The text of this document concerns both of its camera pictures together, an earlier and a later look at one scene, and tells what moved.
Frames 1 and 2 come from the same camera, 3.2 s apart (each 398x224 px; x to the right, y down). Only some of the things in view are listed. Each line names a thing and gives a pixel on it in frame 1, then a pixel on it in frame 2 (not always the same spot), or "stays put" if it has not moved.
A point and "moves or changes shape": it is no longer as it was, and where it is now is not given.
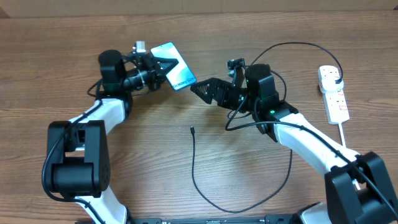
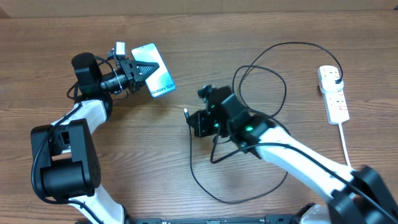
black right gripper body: x=232 y=101 -> x=209 y=124
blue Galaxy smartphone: x=180 y=76 moves or changes shape
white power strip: x=335 y=101 stays put
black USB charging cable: x=267 y=199 -> x=261 y=115
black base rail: x=291 y=219 stays put
